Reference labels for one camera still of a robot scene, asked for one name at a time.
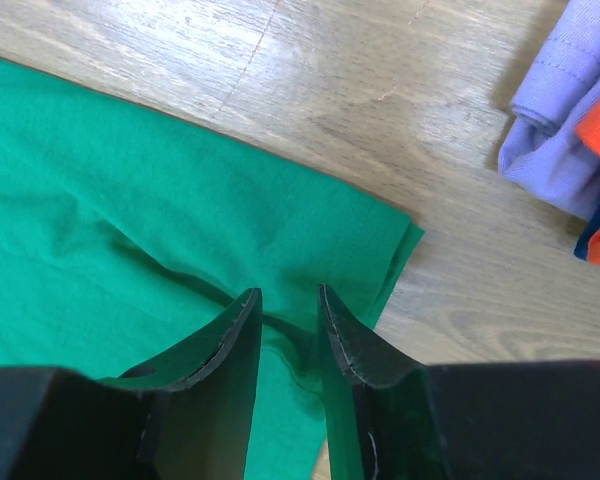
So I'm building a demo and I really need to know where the green t shirt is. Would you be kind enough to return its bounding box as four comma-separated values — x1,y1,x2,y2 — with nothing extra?
0,59,422,479

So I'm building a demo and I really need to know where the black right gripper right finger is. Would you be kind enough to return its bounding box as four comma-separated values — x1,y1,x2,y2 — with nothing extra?
318,285,600,479

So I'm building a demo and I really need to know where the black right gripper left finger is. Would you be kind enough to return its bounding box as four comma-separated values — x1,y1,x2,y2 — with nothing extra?
0,289,262,479

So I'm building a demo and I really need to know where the folded purple t shirt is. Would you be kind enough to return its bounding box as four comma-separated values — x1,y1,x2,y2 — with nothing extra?
498,1,600,219

